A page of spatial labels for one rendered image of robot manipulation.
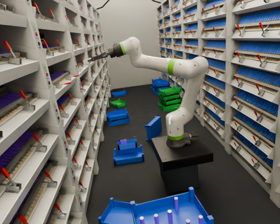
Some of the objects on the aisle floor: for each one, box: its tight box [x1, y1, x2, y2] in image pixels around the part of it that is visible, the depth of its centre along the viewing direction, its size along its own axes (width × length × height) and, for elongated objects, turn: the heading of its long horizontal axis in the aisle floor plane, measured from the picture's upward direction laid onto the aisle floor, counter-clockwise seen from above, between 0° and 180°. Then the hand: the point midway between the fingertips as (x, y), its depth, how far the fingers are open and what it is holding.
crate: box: [98, 198, 137, 224], centre depth 149 cm, size 30×20×8 cm
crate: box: [117, 136, 137, 151], centre depth 239 cm, size 30×20×8 cm
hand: (88, 60), depth 159 cm, fingers open, 3 cm apart
